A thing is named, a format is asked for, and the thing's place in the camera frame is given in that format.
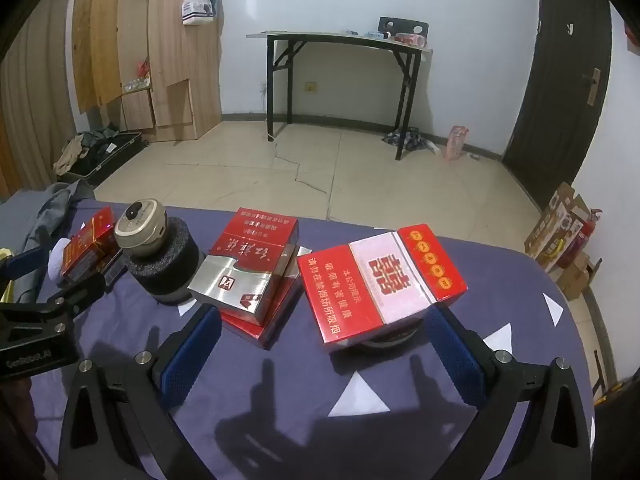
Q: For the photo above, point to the red ornament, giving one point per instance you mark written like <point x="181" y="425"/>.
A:
<point x="144" y="67"/>

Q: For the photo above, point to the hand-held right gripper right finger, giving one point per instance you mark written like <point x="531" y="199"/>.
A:
<point x="457" y="360"/>

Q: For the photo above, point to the pink packet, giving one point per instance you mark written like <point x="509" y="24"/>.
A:
<point x="456" y="144"/>

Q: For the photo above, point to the red fire extinguisher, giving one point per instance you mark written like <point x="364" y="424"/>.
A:
<point x="580" y="240"/>

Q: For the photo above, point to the black suitcase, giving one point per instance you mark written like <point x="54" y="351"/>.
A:
<point x="115" y="150"/>

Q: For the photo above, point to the beige cloth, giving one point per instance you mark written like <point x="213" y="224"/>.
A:
<point x="72" y="152"/>

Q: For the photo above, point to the black sponge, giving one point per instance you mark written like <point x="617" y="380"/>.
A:
<point x="170" y="270"/>

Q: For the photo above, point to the dark door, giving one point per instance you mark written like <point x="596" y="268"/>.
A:
<point x="555" y="110"/>

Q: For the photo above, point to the grey garment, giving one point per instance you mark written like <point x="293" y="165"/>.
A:
<point x="55" y="205"/>

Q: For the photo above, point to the beige round device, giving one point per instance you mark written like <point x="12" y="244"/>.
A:
<point x="142" y="225"/>

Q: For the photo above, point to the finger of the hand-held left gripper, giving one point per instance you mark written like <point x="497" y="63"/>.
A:
<point x="27" y="262"/>
<point x="85" y="292"/>

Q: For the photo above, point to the purple printed bedsheet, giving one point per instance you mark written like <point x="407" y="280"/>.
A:
<point x="280" y="400"/>

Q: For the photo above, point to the printed cardboard box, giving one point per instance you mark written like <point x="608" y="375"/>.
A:
<point x="555" y="230"/>

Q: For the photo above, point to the small red cigarette box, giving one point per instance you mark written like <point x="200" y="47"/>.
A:
<point x="87" y="247"/>

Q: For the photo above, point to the black two-hole panel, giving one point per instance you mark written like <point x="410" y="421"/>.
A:
<point x="404" y="25"/>

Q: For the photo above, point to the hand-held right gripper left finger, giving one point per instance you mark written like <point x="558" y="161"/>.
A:
<point x="192" y="355"/>

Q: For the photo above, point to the plain cardboard box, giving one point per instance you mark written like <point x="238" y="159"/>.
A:
<point x="575" y="275"/>

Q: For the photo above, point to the yellowish wall socket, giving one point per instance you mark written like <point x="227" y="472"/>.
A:
<point x="311" y="88"/>

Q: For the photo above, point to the black folding table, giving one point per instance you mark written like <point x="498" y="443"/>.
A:
<point x="345" y="40"/>

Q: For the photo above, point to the beige curtain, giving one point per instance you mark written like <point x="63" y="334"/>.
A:
<point x="35" y="110"/>

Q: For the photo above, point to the silver red cigarette pack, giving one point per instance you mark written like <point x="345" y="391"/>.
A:
<point x="240" y="260"/>

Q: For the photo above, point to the white plastic bag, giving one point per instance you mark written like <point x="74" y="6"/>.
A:
<point x="197" y="7"/>

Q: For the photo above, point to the red bottle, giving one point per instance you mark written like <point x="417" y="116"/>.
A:
<point x="410" y="39"/>

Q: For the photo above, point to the red white cigarette pack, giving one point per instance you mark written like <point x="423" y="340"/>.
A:
<point x="350" y="290"/>

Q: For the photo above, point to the wooden wardrobe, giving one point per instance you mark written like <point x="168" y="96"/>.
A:
<point x="185" y="60"/>

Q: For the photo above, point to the checked cloth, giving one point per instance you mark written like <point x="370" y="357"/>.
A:
<point x="405" y="139"/>

